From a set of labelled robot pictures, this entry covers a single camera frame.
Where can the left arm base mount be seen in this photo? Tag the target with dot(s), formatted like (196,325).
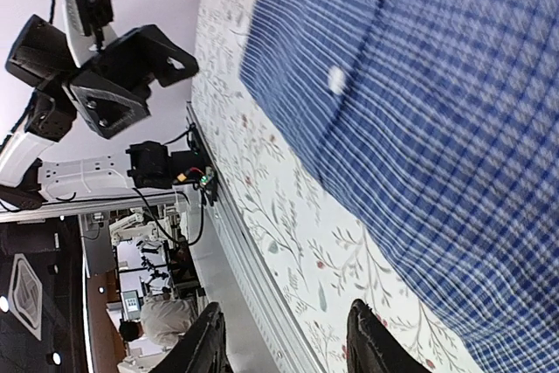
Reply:
(183,161)

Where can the blue checkered button shirt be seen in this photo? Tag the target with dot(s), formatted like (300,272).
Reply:
(435,122)

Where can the person in grey shirt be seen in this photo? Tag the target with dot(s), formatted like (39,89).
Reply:
(163,320)

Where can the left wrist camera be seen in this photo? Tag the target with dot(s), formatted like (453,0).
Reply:
(88,28)

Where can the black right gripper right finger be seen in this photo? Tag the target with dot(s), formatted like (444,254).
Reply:
(371,347)

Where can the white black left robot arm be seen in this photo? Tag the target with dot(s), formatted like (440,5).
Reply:
(41,125)

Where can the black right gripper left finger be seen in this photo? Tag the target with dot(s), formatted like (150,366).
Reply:
(202,349)

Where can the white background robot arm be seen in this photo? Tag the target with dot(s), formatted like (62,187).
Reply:
(187,275)

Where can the floral patterned table cloth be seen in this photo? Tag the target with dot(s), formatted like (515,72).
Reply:
(321,257)

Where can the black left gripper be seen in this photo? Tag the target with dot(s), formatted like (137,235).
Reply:
(114,98)

